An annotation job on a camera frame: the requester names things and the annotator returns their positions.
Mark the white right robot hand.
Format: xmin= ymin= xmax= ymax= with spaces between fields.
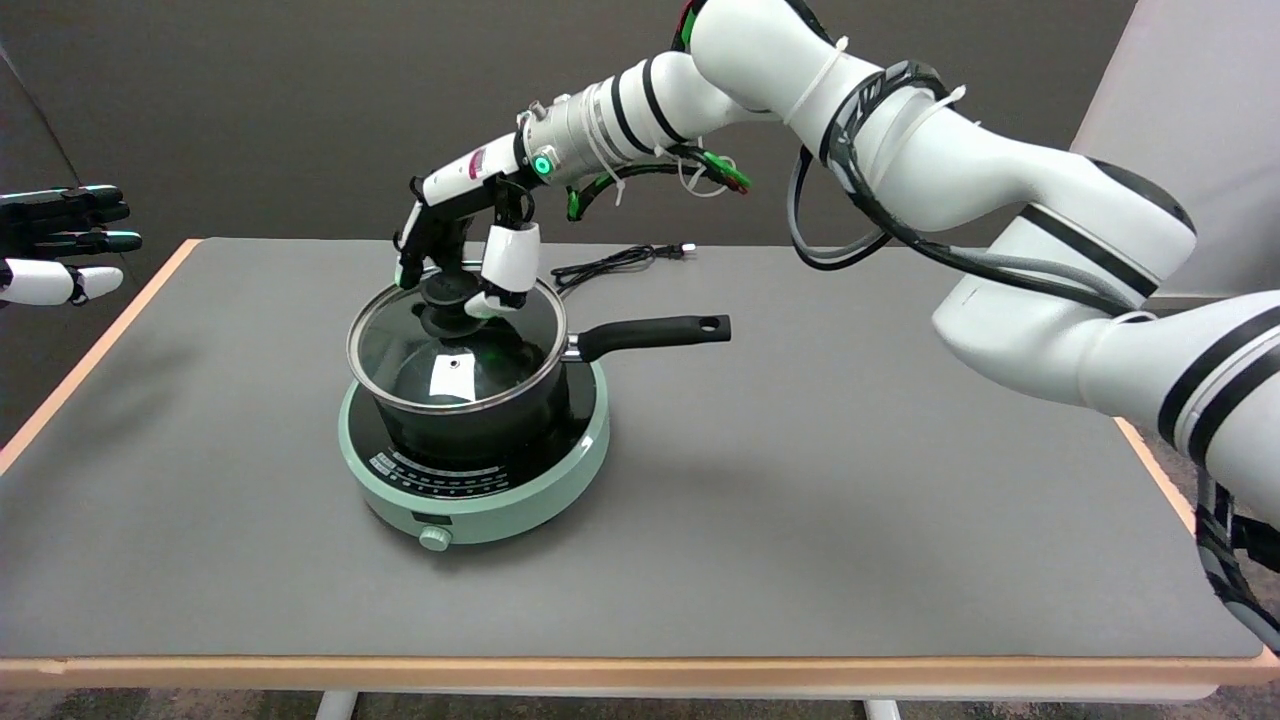
xmin=393 ymin=143 xmax=547 ymax=321

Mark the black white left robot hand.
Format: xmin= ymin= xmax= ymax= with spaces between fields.
xmin=0 ymin=185 xmax=143 ymax=308

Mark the glass pot lid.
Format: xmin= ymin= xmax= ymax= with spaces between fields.
xmin=346 ymin=275 xmax=569 ymax=411

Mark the green induction cooker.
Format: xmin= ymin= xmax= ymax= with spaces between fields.
xmin=337 ymin=358 xmax=612 ymax=553

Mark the grey table mat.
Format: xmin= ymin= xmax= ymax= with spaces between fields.
xmin=0 ymin=238 xmax=1266 ymax=659

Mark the white partition panel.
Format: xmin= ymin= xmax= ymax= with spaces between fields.
xmin=1070 ymin=0 xmax=1280 ymax=298

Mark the black power cord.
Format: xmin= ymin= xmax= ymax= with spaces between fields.
xmin=550 ymin=242 xmax=698 ymax=301

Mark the black saucepan with handle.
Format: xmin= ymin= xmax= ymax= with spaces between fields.
xmin=346 ymin=285 xmax=733 ymax=471

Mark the coloured wrist wire bundle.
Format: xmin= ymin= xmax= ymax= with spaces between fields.
xmin=565 ymin=145 xmax=751 ymax=223

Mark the thick black cable loop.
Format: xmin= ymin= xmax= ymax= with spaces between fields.
xmin=787 ymin=148 xmax=891 ymax=271

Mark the black sleeved cable bundle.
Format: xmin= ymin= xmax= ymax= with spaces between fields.
xmin=820 ymin=60 xmax=1280 ymax=656

